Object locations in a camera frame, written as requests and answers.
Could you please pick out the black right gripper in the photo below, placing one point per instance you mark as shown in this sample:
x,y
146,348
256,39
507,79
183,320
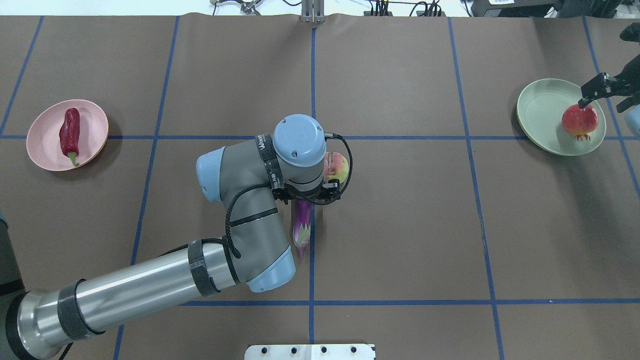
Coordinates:
x,y
625,80

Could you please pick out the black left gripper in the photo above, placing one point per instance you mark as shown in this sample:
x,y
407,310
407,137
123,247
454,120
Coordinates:
x,y
298,198

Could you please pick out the peach fruit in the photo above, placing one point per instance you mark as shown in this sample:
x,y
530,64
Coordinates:
x,y
336,166

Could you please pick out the red pomegranate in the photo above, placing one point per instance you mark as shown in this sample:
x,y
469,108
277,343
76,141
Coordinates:
x,y
580,122

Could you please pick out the purple eggplant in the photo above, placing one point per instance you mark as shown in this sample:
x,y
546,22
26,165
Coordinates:
x,y
302,226

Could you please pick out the red chili pepper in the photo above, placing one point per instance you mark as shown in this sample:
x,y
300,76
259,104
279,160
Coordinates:
x,y
69,135

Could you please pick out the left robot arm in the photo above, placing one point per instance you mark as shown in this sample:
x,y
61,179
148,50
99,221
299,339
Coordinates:
x,y
246,179

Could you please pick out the light green plate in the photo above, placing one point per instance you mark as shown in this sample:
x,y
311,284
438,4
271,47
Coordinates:
x,y
540,108

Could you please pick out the pink plate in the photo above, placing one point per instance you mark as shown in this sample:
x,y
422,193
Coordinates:
x,y
42,142

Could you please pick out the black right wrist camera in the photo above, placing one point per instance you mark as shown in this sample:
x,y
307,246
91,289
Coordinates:
x,y
631,33

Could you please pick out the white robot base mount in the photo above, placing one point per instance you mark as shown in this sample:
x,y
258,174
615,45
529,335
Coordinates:
x,y
336,351

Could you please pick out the grey camera pole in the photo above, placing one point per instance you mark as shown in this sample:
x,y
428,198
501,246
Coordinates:
x,y
313,11

